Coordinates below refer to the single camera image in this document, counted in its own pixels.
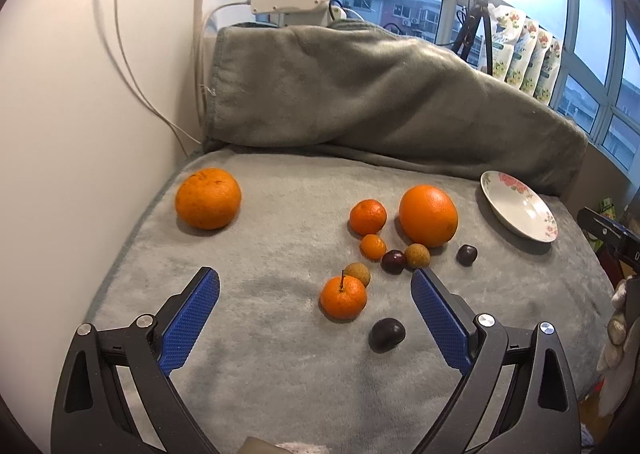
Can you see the floral tissue pack one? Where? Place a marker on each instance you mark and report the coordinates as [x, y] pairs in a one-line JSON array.
[[506, 25]]

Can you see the right hand in white glove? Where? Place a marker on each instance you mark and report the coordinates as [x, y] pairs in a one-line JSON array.
[[617, 375]]

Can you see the floral tissue pack three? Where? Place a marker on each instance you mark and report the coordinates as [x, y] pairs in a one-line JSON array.
[[532, 72]]

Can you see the mandarin with stem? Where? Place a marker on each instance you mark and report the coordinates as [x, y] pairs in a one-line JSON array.
[[343, 297]]

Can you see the brown longan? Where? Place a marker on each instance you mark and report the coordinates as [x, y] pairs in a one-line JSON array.
[[417, 256], [359, 271]]

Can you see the large smooth orange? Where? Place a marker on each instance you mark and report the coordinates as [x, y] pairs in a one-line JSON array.
[[428, 216]]

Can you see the small kumquat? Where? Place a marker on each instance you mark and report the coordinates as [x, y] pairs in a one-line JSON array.
[[373, 247]]

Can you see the medium mandarin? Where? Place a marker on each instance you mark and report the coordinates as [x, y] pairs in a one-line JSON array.
[[367, 217]]

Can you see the floral white plate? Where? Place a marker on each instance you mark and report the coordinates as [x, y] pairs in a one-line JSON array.
[[518, 207]]

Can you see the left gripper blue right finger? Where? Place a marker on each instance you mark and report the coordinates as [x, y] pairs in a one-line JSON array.
[[539, 413]]

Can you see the grey fleece blanket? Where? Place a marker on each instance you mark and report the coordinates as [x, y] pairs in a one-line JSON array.
[[310, 121]]

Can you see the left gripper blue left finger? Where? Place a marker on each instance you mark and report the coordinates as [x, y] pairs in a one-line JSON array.
[[91, 413]]

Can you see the black tripod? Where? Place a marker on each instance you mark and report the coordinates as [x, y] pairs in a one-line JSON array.
[[478, 15]]

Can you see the floral tissue pack four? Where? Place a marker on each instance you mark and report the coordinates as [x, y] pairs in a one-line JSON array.
[[548, 72]]

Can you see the floral tissue pack two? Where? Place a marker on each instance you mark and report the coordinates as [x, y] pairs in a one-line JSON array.
[[522, 52]]

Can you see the dark plum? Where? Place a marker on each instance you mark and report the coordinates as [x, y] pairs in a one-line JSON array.
[[394, 262], [466, 255], [386, 334]]

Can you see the large rough orange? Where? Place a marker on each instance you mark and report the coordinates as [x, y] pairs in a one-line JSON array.
[[209, 199]]

